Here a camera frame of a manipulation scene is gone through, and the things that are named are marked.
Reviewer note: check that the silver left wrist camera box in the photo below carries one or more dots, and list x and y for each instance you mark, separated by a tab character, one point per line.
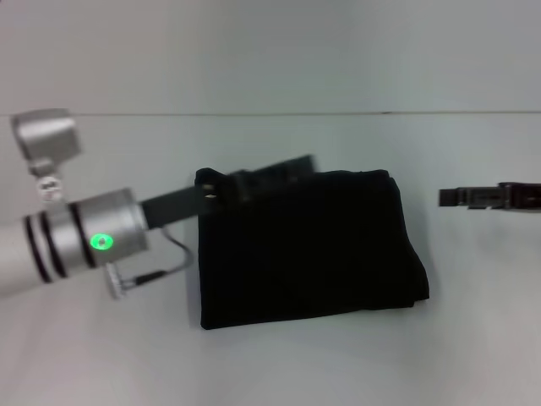
48	144

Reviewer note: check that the black t-shirt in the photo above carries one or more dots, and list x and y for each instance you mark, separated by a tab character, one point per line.
313	254

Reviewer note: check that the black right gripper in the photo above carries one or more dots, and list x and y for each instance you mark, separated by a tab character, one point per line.
522	196

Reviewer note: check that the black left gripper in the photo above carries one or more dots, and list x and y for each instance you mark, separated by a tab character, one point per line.
173	209

